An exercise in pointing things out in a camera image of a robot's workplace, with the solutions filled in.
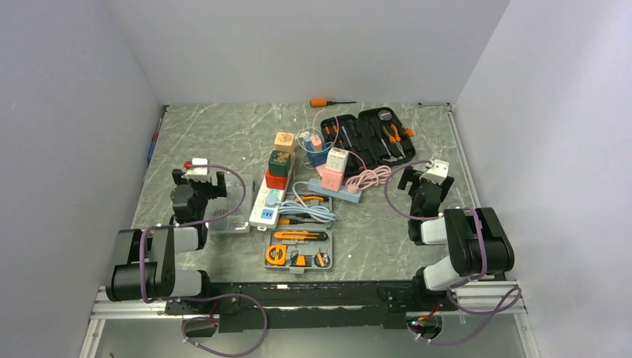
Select grey tool case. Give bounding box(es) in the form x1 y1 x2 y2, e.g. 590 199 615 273
262 194 336 274

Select white cube socket adapter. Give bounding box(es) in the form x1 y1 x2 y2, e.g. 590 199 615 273
326 147 349 173

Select aluminium rail frame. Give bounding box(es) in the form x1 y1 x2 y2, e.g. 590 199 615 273
80 280 541 357

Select black tool case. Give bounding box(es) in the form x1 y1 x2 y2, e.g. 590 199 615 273
319 107 417 178

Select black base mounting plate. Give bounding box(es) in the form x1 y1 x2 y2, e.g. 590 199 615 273
165 279 456 333

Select light blue power strip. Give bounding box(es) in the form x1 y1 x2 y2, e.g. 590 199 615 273
307 178 362 204

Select blue cube socket adapter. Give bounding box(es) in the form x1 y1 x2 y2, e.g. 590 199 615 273
306 142 331 168

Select green cube socket adapter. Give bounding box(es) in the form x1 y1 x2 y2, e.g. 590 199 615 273
268 150 291 178

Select blue red pen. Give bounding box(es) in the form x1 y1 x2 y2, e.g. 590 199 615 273
146 119 162 164

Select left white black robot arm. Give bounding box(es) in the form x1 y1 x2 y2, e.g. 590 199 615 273
105 169 227 313

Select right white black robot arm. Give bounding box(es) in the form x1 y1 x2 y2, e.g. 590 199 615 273
397 163 515 310

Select orange handled screwdriver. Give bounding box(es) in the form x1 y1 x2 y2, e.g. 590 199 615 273
309 99 356 108

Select pink cube socket adapter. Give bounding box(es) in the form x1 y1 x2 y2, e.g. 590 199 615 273
320 168 344 192

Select red cube socket adapter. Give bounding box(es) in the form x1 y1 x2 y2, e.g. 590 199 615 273
265 169 288 190

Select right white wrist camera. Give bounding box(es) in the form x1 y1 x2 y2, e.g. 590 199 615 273
421 159 449 185

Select pink coiled cable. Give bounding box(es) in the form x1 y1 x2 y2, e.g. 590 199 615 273
345 164 394 195

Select clear plastic screw box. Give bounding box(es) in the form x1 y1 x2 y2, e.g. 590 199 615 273
205 173 256 234

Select orange utility knife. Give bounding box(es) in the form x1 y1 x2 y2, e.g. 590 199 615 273
273 230 329 241

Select white power strip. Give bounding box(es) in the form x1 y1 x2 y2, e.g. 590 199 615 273
249 165 294 231

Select beige orange cube adapter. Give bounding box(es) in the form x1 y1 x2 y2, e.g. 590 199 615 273
274 131 296 153

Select orange tape measure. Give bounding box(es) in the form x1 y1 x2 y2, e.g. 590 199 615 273
265 244 288 266

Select light blue plug and cable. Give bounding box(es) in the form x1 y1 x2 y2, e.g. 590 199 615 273
264 181 338 224

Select orange pliers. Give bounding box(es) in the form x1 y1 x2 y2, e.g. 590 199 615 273
382 124 401 143

